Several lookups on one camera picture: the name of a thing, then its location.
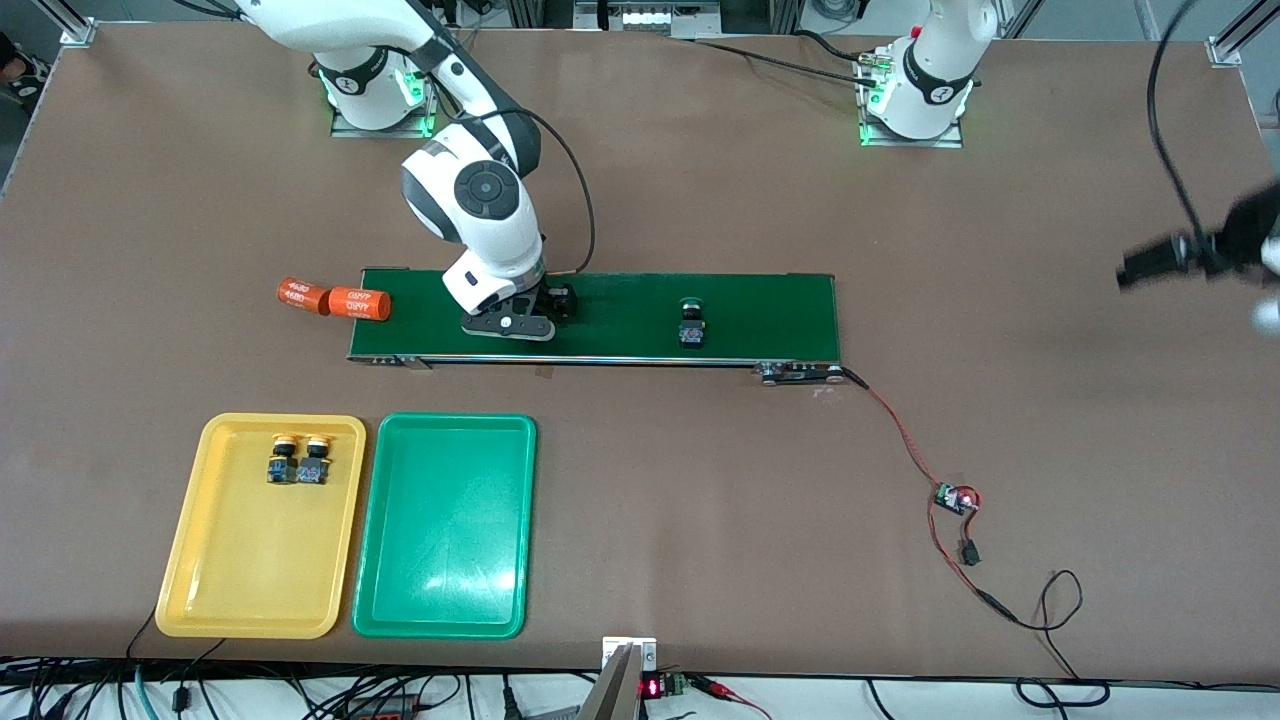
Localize red clip leads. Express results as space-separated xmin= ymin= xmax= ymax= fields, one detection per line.
xmin=690 ymin=676 xmax=773 ymax=720

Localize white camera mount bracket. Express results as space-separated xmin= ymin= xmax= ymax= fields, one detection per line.
xmin=602 ymin=637 xmax=658 ymax=673

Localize green conveyor belt unit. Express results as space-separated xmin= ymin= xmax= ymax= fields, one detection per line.
xmin=346 ymin=267 xmax=849 ymax=387

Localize yellow push button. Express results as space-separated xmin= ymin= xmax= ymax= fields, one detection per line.
xmin=265 ymin=433 xmax=301 ymax=487
xmin=298 ymin=434 xmax=333 ymax=488

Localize orange 4680 cylinder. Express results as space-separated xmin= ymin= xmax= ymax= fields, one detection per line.
xmin=276 ymin=277 xmax=331 ymax=317
xmin=327 ymin=285 xmax=393 ymax=323

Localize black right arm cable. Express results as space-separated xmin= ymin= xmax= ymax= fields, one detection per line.
xmin=440 ymin=30 xmax=597 ymax=275

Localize grey metal mount bar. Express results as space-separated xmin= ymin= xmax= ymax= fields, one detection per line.
xmin=578 ymin=645 xmax=641 ymax=720

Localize silver lit device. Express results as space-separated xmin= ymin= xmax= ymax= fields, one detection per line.
xmin=573 ymin=0 xmax=723 ymax=41

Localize yellow plastic tray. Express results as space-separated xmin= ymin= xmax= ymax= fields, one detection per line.
xmin=154 ymin=412 xmax=368 ymax=641

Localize thin red wire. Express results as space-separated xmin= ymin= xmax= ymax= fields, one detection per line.
xmin=927 ymin=495 xmax=1001 ymax=606

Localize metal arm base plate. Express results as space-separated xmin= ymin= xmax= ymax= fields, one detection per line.
xmin=855 ymin=50 xmax=966 ymax=149
xmin=330 ymin=28 xmax=443 ymax=139

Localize aluminium frame post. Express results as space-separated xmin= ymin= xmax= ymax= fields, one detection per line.
xmin=1205 ymin=0 xmax=1280 ymax=68
xmin=30 ymin=0 xmax=98 ymax=48

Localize black cable on table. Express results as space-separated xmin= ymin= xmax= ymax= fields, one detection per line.
xmin=690 ymin=28 xmax=881 ymax=89

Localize dark shoe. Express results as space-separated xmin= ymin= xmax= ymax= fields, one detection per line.
xmin=0 ymin=32 xmax=49 ymax=103

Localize thin black looped cable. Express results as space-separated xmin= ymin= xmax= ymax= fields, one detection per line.
xmin=985 ymin=568 xmax=1113 ymax=709

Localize green plastic tray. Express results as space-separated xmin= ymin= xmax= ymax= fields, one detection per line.
xmin=351 ymin=412 xmax=538 ymax=641

